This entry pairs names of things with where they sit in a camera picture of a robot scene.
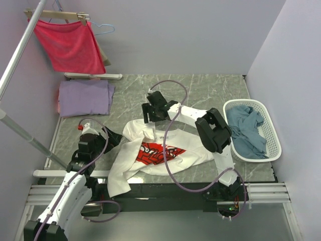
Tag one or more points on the folded purple t-shirt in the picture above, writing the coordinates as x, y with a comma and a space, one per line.
85, 97

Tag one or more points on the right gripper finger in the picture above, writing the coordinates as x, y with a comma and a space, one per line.
153, 117
145, 111

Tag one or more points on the white laundry basket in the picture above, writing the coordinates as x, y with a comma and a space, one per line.
267, 131

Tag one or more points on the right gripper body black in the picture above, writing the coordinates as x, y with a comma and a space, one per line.
156, 109

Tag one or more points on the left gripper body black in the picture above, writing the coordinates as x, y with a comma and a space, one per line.
100, 143

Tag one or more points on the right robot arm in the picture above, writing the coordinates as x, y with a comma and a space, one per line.
214, 134

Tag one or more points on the blue-grey t-shirt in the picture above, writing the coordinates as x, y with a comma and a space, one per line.
244, 122

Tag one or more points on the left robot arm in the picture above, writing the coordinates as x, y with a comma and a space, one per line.
77, 189

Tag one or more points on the white t-shirt red print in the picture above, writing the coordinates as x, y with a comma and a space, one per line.
147, 150

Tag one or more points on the wooden clip hanger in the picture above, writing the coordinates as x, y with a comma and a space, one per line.
82, 17

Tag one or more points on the white rack foot rear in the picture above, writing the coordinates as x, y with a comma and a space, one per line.
93, 76

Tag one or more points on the metal clothes rack pole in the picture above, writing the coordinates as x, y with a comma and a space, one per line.
30, 96

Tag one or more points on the white rack foot front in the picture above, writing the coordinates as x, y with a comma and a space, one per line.
62, 173

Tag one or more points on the red towel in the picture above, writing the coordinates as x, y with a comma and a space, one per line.
70, 47

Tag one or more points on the aluminium rail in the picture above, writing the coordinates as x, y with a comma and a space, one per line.
257, 193

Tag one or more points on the black base beam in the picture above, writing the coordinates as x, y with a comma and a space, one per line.
169, 197

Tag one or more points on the white rack foot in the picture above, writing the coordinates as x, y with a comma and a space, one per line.
93, 76
62, 173

